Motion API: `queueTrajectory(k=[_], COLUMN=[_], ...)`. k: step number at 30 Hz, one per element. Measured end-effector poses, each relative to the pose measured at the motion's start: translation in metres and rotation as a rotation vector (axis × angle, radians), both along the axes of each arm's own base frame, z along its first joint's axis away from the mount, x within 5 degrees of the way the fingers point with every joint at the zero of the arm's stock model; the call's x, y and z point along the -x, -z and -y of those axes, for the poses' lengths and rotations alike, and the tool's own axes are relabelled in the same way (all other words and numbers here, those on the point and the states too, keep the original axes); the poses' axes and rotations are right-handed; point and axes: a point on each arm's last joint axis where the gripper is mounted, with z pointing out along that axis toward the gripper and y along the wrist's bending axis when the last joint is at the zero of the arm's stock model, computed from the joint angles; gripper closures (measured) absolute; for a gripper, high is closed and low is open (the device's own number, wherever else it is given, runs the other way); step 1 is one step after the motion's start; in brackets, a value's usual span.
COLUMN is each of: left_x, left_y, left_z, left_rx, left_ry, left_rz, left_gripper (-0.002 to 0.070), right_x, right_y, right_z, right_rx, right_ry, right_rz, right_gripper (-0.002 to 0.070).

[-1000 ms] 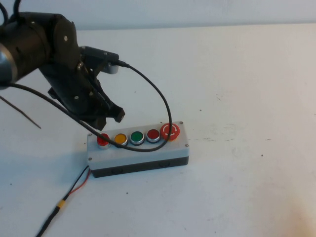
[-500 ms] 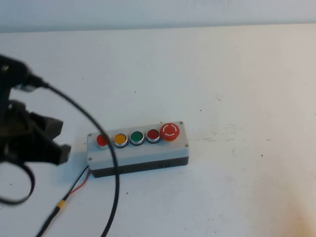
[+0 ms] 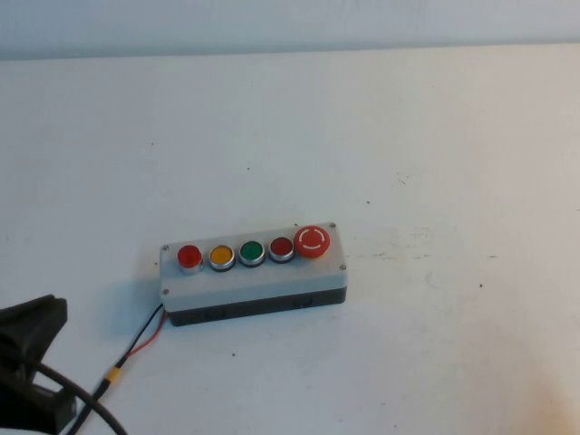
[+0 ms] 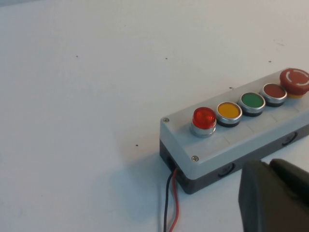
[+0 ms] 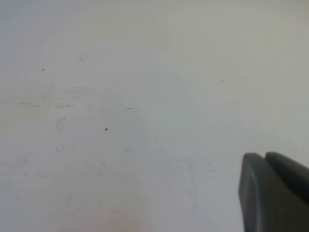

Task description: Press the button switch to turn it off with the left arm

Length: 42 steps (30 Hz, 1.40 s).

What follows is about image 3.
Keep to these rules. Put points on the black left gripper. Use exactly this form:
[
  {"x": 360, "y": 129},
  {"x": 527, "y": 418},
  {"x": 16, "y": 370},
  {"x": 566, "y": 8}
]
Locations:
[{"x": 27, "y": 389}]

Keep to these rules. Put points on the small red push button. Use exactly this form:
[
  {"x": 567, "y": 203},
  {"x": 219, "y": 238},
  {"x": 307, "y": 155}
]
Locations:
[{"x": 281, "y": 248}]

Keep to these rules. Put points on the yellow push button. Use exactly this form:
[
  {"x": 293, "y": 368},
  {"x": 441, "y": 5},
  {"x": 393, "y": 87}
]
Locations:
[{"x": 221, "y": 256}]

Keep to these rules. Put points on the green push button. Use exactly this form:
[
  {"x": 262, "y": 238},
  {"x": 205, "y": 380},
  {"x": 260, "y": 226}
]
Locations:
[{"x": 252, "y": 252}]

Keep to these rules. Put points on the grey and black button box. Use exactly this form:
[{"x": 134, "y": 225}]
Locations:
[{"x": 272, "y": 281}]

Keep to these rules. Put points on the red mushroom emergency stop button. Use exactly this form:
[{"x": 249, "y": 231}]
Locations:
[{"x": 312, "y": 240}]

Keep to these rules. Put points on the red indicator lamp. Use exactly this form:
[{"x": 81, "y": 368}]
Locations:
[{"x": 189, "y": 257}]

